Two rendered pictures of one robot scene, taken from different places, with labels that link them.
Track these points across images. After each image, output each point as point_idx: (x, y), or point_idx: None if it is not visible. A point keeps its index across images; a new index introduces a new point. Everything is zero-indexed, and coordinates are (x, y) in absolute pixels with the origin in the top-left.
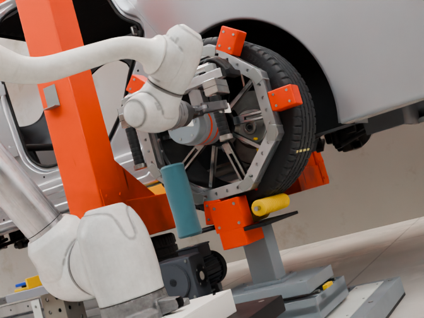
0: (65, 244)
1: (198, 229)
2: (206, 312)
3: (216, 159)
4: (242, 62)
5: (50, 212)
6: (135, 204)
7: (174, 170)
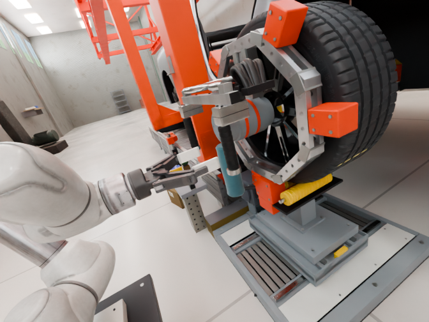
0: (47, 285)
1: (238, 194)
2: None
3: (272, 134)
4: (286, 62)
5: (39, 259)
6: None
7: (221, 153)
